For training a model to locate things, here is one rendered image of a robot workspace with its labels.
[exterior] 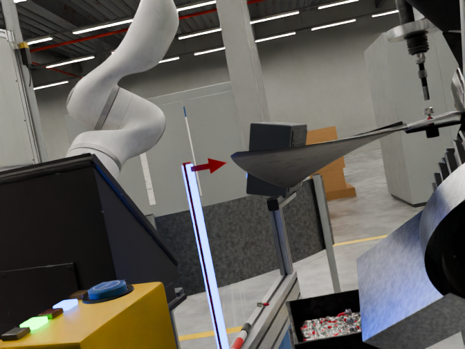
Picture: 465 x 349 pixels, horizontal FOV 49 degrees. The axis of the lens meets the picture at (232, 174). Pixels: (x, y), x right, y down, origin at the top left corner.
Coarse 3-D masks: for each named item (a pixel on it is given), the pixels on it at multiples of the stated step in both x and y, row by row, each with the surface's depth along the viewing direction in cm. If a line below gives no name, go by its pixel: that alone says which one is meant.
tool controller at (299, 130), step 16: (256, 128) 132; (272, 128) 130; (288, 128) 129; (304, 128) 149; (256, 144) 132; (272, 144) 131; (288, 144) 130; (304, 144) 150; (256, 192) 133; (272, 192) 132; (288, 192) 132
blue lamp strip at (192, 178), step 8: (192, 176) 77; (192, 184) 76; (192, 192) 76; (200, 208) 77; (200, 216) 77; (200, 224) 76; (200, 232) 76; (208, 248) 78; (208, 256) 77; (208, 264) 77; (208, 272) 76; (216, 288) 78; (216, 296) 78; (216, 304) 77; (216, 312) 77; (224, 328) 79; (224, 336) 78; (224, 344) 78
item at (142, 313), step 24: (144, 288) 54; (72, 312) 50; (96, 312) 48; (120, 312) 47; (144, 312) 51; (168, 312) 55; (24, 336) 45; (48, 336) 43; (72, 336) 42; (96, 336) 43; (120, 336) 46; (144, 336) 50; (168, 336) 54
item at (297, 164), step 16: (384, 128) 64; (400, 128) 62; (320, 144) 63; (336, 144) 66; (352, 144) 71; (240, 160) 67; (256, 160) 68; (272, 160) 70; (288, 160) 72; (304, 160) 74; (320, 160) 77; (256, 176) 77; (272, 176) 78; (288, 176) 80; (304, 176) 82
